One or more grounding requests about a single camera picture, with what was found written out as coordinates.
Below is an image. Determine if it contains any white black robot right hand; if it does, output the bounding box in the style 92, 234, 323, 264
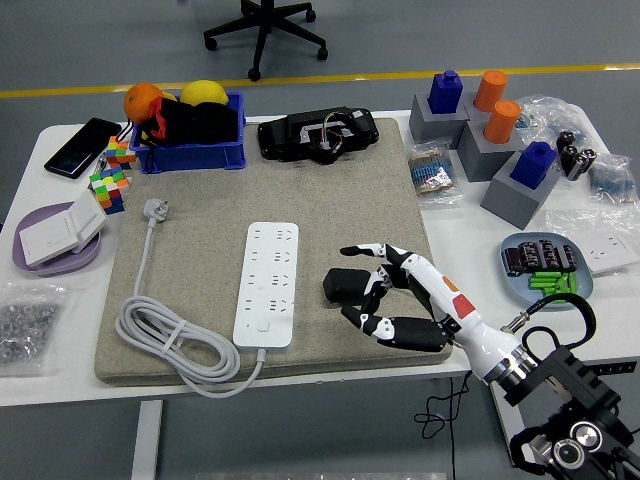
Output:
338, 242, 526, 386

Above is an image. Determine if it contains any thin black adapter cord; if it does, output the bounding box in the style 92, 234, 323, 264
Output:
413, 370, 474, 480

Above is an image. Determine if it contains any black plug adapter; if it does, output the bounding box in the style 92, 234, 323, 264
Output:
322, 267, 381, 304

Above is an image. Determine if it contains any white power strip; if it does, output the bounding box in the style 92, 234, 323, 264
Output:
232, 221, 300, 349

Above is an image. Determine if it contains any blue-grey plate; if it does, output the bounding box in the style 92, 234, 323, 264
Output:
501, 232, 595, 310

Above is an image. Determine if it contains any dark brown capacitor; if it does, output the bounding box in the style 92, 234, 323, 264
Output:
502, 247, 525, 277
557, 244, 579, 274
537, 239, 560, 271
519, 241, 541, 274

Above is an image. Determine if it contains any white table leg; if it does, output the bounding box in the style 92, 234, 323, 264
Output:
130, 399, 165, 480
489, 382, 524, 451

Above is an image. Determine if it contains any pile of green cylinders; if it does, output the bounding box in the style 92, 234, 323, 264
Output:
528, 271, 580, 301

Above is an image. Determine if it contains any grey socket block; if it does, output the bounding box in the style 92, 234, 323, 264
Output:
462, 92, 496, 124
479, 151, 562, 231
456, 119, 526, 184
408, 92, 471, 146

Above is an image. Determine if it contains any clear plastic bag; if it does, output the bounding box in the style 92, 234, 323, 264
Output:
543, 207, 640, 277

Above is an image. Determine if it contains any blue square peg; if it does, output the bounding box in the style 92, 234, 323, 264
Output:
427, 69, 464, 115
508, 141, 558, 190

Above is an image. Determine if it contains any grey-brown mat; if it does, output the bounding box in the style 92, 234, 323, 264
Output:
93, 117, 454, 387

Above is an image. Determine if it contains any clear bag of blue resistors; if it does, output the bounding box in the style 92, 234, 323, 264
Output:
588, 153, 639, 205

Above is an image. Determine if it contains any orange cylinder peg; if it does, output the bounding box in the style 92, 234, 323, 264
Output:
473, 69, 509, 114
483, 99, 523, 145

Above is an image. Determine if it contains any crumpled clear component bag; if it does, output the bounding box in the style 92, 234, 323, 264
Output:
514, 94, 596, 151

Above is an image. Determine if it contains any blue plastic bin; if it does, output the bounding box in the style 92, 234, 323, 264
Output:
130, 91, 248, 175

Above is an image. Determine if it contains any black pouch with red trim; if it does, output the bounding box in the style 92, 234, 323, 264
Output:
132, 96, 240, 149

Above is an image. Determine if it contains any yellow lemon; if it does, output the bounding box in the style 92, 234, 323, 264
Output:
179, 79, 230, 107

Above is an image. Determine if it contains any black office chair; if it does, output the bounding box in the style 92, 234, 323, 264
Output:
203, 0, 330, 83

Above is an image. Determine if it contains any colourful puzzle cube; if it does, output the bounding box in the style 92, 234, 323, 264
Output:
104, 135, 138, 171
88, 166, 131, 216

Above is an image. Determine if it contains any orange fruit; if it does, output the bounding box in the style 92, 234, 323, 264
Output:
123, 82, 165, 125

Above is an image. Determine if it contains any purple plate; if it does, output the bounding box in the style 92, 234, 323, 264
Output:
12, 201, 104, 277

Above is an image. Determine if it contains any black smartphone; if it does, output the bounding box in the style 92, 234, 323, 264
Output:
43, 117, 123, 180

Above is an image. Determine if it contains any clear bag of metal nuts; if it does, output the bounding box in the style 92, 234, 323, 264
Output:
0, 282, 69, 377

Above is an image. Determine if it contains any white wall socket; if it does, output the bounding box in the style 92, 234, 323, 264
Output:
581, 234, 640, 276

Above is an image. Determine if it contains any black electronic device with wires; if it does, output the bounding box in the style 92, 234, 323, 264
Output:
257, 106, 380, 165

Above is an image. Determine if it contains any white power cable with plug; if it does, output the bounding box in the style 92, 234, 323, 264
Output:
114, 198, 266, 400

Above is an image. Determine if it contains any white wall switch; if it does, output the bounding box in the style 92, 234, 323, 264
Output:
18, 189, 109, 268

